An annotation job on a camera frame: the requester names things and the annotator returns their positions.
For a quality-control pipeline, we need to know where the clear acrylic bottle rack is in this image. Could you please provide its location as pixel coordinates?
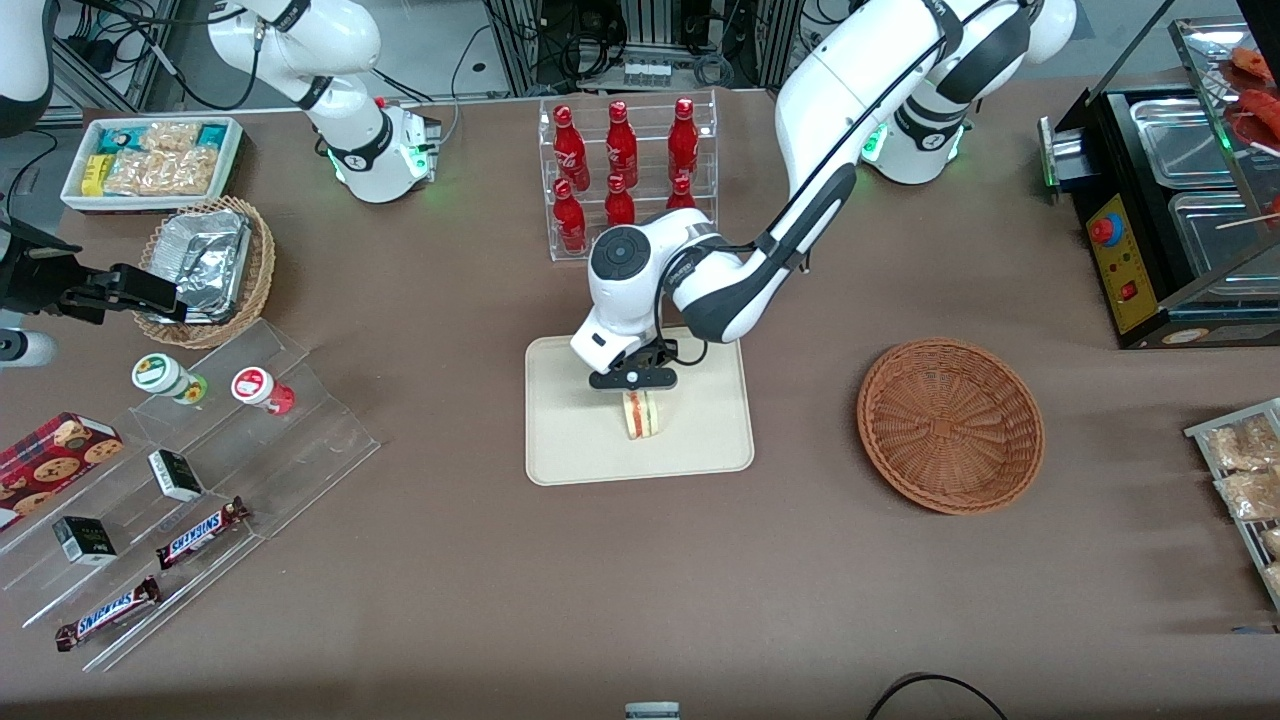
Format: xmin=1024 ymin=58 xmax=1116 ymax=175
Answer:
xmin=538 ymin=88 xmax=719 ymax=263

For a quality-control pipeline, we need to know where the red chocolate chip cookie box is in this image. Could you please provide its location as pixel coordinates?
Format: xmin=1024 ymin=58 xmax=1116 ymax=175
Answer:
xmin=0 ymin=412 xmax=126 ymax=533

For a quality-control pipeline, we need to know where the light wicker basket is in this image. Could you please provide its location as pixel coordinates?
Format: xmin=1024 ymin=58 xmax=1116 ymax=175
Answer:
xmin=132 ymin=196 xmax=276 ymax=350

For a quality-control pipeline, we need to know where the black food warmer cabinet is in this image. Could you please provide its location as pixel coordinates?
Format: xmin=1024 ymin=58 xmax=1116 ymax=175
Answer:
xmin=1038 ymin=15 xmax=1280 ymax=351

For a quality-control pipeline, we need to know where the aluminium foil container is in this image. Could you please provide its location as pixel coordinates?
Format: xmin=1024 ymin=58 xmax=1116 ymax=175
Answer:
xmin=150 ymin=208 xmax=251 ymax=323

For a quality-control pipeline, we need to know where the aluminium profile frame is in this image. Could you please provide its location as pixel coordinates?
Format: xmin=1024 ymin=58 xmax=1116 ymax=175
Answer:
xmin=480 ymin=0 xmax=801 ymax=96

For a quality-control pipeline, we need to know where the sandwich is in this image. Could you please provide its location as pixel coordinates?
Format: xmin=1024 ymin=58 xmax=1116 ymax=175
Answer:
xmin=621 ymin=390 xmax=664 ymax=440

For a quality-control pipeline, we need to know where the cream rectangular plastic tray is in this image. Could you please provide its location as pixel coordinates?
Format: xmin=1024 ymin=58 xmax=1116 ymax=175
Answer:
xmin=525 ymin=325 xmax=755 ymax=487

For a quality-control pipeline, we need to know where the tray of packaged snacks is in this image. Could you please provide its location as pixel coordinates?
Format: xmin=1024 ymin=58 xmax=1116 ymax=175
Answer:
xmin=1185 ymin=398 xmax=1280 ymax=613

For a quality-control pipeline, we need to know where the black box with gold print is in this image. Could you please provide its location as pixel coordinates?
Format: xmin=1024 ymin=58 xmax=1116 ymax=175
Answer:
xmin=52 ymin=515 xmax=119 ymax=567

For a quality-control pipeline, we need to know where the black looped cable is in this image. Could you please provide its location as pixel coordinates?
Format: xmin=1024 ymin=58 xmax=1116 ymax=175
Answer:
xmin=865 ymin=672 xmax=1011 ymax=720

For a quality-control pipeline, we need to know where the steel food pan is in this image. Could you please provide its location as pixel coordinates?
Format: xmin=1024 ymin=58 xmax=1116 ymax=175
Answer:
xmin=1130 ymin=98 xmax=1236 ymax=191
xmin=1168 ymin=190 xmax=1280 ymax=276

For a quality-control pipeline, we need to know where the brown round wicker basket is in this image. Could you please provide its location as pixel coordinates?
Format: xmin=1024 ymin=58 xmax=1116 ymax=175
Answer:
xmin=857 ymin=338 xmax=1046 ymax=516

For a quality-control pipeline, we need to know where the red grilled sausage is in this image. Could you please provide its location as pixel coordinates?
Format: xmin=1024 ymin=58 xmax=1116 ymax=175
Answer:
xmin=1238 ymin=88 xmax=1280 ymax=146
xmin=1228 ymin=45 xmax=1280 ymax=86

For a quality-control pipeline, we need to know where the green lidded sunflower cup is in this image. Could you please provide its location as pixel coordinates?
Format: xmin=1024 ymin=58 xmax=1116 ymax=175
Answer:
xmin=131 ymin=353 xmax=209 ymax=405

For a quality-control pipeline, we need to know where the clear acrylic stepped shelf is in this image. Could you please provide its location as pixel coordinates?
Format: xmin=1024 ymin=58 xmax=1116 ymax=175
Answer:
xmin=0 ymin=318 xmax=381 ymax=673

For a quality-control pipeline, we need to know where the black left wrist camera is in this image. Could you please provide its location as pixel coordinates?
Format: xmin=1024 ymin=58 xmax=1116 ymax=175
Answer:
xmin=588 ymin=367 xmax=678 ymax=391

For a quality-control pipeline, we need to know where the white rectangular plastic bin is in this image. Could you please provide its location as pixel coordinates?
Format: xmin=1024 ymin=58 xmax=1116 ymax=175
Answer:
xmin=60 ymin=116 xmax=245 ymax=215

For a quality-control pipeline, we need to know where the clear bag of crackers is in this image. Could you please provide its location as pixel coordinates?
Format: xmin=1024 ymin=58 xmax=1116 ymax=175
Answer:
xmin=140 ymin=120 xmax=206 ymax=156
xmin=105 ymin=150 xmax=221 ymax=196

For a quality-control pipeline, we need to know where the red lidded yogurt cup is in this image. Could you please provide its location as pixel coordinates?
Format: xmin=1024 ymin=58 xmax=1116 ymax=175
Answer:
xmin=231 ymin=367 xmax=296 ymax=416

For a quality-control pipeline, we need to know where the Snickers chocolate bar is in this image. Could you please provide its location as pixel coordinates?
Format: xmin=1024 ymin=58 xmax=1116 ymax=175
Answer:
xmin=55 ymin=575 xmax=163 ymax=653
xmin=155 ymin=497 xmax=251 ymax=571

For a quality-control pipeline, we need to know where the black box with white label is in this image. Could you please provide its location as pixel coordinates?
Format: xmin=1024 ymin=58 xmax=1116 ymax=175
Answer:
xmin=148 ymin=449 xmax=205 ymax=503

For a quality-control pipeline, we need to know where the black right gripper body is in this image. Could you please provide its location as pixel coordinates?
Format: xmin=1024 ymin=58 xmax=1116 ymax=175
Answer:
xmin=0 ymin=225 xmax=113 ymax=313

